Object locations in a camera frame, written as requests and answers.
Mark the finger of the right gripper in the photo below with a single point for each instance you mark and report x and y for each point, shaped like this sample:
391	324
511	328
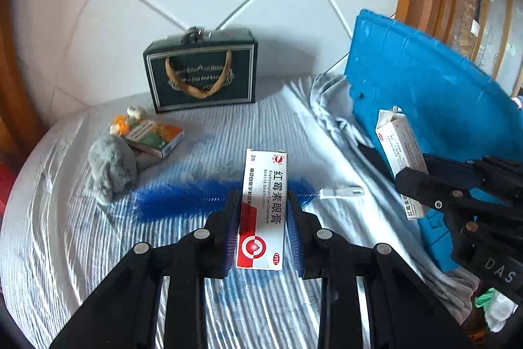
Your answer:
488	190

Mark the striped white bed sheet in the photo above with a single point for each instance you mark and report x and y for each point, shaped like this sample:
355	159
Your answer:
58	243

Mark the blue feather duster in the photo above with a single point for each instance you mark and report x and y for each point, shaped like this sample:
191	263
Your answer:
185	200

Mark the grey fluffy plush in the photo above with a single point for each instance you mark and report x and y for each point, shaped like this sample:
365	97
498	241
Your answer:
113	168

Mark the blue plastic storage crate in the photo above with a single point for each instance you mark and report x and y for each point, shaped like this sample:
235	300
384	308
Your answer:
455	111

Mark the rolled patterned carpet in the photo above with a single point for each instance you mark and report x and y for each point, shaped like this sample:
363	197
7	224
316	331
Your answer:
466	27

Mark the black gift box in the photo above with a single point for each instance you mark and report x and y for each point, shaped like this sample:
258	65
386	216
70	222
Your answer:
202	68

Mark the white orange plush toy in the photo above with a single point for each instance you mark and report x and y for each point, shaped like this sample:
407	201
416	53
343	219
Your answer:
122	123

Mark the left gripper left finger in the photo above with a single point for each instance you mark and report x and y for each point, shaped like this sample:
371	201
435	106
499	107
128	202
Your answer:
205	253

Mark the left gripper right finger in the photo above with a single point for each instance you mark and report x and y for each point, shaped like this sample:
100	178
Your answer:
320	253

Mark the red white medicine box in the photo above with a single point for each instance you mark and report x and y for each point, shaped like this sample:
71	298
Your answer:
261	236

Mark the green plastic bag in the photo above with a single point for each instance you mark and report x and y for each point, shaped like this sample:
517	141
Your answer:
483	300

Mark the green orange medicine box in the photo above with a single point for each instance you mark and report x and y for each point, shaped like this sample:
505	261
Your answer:
154	138

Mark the small white plastic piece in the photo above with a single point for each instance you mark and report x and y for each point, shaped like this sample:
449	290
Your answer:
341	192

